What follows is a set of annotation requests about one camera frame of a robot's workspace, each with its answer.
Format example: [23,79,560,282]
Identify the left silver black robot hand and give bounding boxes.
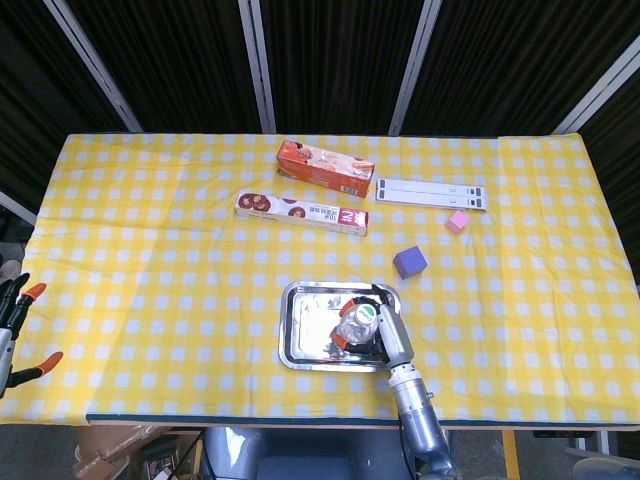
[0,272,65,399]

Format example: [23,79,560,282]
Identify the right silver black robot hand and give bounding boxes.
[329,282,417,374]

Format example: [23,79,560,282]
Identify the transparent plastic bottle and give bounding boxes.
[333,302,381,349]

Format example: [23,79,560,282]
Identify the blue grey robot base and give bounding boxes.
[201,427,406,480]

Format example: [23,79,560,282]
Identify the stainless steel rectangular tray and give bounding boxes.
[278,280,404,374]

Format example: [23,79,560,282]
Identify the purple foam cube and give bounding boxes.
[392,245,429,280]

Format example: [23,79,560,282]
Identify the pink foam cube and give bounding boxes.
[444,209,470,234]

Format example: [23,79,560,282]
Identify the yellow white checkered tablecloth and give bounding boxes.
[0,132,640,426]

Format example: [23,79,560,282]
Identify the white flat rectangular box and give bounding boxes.
[374,178,489,212]

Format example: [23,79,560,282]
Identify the long white baking paper box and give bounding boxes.
[234,192,370,237]

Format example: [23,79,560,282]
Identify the brown cardboard box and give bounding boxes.
[73,424,201,480]

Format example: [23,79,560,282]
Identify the yellow table leg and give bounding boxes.
[501,429,519,480]

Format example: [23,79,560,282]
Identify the orange snack box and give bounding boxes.
[276,139,376,198]

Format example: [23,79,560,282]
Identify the white aluminium frame post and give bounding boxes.
[552,37,640,135]
[0,190,37,226]
[42,0,144,134]
[237,0,277,134]
[388,0,444,135]

